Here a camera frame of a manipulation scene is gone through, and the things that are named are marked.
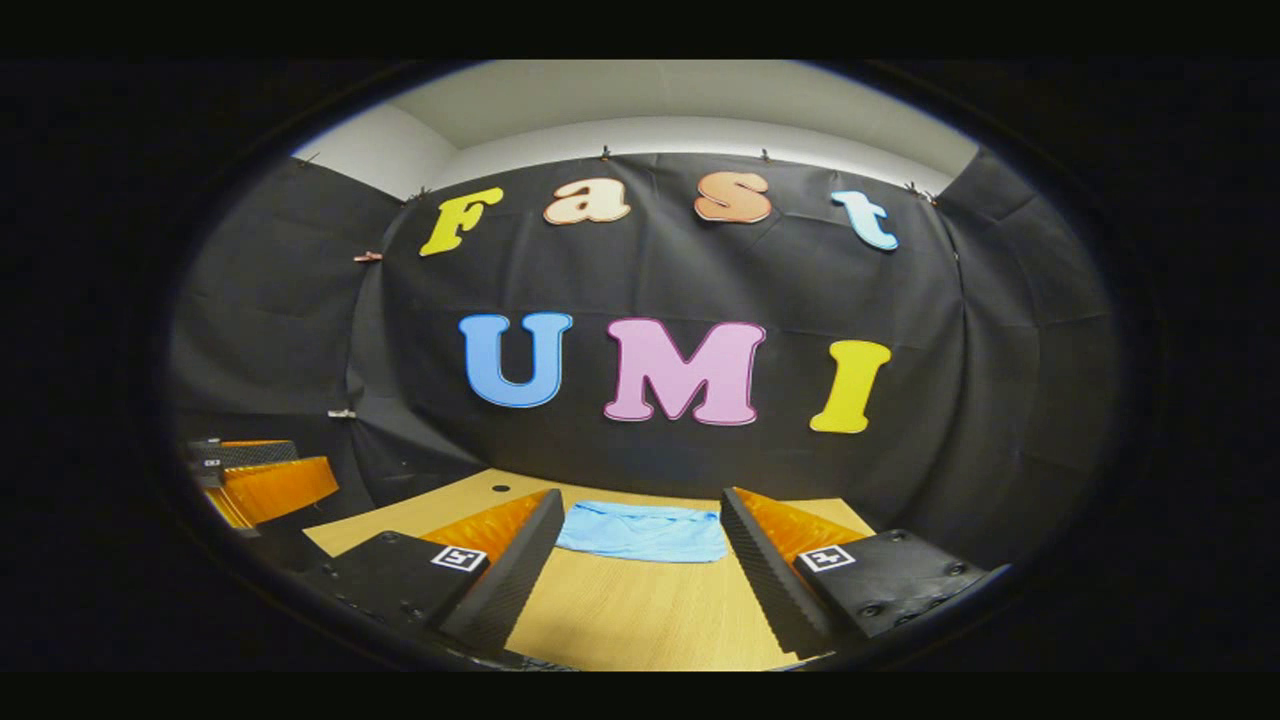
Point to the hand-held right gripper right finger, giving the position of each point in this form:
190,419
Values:
765,580

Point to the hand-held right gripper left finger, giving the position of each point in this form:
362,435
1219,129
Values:
515,580

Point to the light blue T-shirt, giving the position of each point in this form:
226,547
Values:
645,532

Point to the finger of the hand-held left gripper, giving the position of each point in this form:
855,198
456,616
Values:
280,488

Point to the black backdrop cloth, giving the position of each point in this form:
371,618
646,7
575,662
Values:
700,460

